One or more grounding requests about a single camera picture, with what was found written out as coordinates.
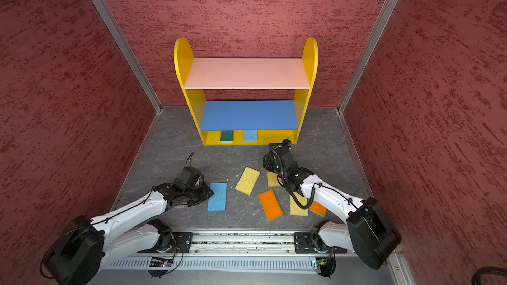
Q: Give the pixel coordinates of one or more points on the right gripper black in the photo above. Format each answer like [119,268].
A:
[268,163]

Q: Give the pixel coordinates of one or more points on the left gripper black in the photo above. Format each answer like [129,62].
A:
[205,193]

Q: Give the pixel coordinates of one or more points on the dark yellow scouring pad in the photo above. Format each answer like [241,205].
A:
[272,180]

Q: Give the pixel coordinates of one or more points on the blue sponge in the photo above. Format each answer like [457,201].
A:
[217,202]
[250,136]

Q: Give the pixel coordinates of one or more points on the yellow sponge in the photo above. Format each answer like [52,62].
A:
[295,210]
[247,181]

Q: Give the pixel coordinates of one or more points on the orange sponge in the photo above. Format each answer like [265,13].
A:
[270,205]
[318,208]

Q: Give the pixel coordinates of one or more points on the green scouring sponge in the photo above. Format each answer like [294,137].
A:
[227,136]

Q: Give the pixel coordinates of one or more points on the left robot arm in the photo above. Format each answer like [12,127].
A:
[88,245]

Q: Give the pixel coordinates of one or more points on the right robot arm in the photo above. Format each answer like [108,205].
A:
[355,212]

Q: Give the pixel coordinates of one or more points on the yellow shelf pink blue boards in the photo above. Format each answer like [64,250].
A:
[274,120]

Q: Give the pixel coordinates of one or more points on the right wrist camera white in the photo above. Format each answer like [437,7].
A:
[287,143]

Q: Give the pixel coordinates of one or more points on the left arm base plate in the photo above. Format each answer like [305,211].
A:
[178,242]

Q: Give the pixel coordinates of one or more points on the aluminium mounting rail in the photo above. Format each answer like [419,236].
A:
[241,241]

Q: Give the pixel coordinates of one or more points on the white slotted cable duct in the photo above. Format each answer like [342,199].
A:
[227,264]

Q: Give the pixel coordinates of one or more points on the left electronics board with wires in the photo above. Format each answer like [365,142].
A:
[160,263]

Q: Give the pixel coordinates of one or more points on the electronics board with wires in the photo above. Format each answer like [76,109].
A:
[160,263]
[325,267]

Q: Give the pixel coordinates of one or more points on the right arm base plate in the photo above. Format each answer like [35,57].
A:
[307,243]

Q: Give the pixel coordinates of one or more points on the right electronics board with wires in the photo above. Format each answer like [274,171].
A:
[325,267]

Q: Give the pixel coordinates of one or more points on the right aluminium corner post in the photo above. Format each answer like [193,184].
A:
[373,39]

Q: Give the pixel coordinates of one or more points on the aluminium corner post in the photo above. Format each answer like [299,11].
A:
[373,39]
[121,41]

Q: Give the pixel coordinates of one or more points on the left aluminium corner post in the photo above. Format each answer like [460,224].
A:
[121,41]

